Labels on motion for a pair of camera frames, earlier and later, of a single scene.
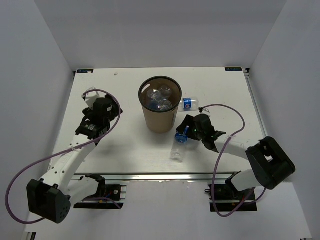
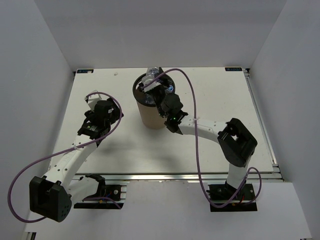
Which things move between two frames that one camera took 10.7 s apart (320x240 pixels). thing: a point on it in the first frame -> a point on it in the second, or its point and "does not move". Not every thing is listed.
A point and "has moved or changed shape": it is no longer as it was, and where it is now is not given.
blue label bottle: (189, 104) -> (153, 71)
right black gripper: (188, 121) -> (161, 87)
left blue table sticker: (79, 71) does not move
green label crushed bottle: (163, 104) has moved or changed shape
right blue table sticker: (233, 69) does not move
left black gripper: (114, 109) does not move
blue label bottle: (177, 152) -> (170, 88)
